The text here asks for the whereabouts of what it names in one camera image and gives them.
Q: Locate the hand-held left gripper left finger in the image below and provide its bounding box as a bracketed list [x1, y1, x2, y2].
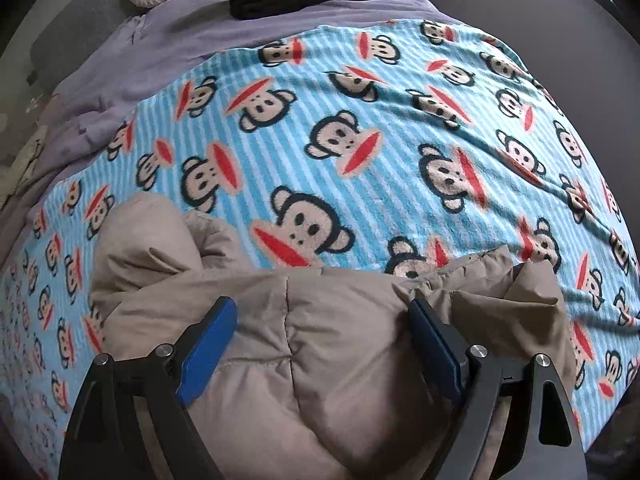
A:
[59, 296, 239, 480]

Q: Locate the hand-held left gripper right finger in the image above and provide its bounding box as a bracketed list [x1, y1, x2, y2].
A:
[409, 298, 588, 480]

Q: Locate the khaki puffer jacket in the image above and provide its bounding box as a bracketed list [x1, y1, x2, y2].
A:
[90, 192, 579, 480]

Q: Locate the blue monkey print blanket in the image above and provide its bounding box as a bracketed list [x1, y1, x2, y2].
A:
[0, 19, 640, 480]

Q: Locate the beige folded garment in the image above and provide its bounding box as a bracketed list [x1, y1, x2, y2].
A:
[0, 127, 49, 211]

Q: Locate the purple grey duvet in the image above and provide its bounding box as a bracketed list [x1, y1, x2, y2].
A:
[0, 0, 441, 271]

